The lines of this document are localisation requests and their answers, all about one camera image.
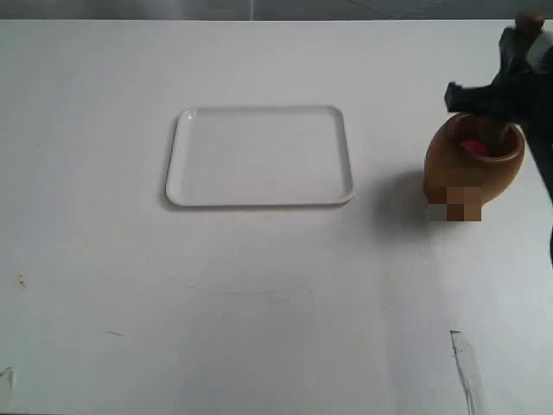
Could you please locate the dark brown round object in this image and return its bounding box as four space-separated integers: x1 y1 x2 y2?
492 10 546 152

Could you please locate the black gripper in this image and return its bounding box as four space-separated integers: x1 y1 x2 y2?
489 27 552 143

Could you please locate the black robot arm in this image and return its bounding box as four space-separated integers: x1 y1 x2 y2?
493 27 552 197

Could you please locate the white plastic tray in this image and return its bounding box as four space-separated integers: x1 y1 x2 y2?
165 105 355 208

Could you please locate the brown wooden mortar bowl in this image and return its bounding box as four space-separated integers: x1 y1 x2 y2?
423 113 525 222

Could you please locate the red object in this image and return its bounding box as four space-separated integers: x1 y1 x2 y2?
459 139 489 156

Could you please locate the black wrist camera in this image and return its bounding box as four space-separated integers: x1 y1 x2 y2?
444 81 510 120

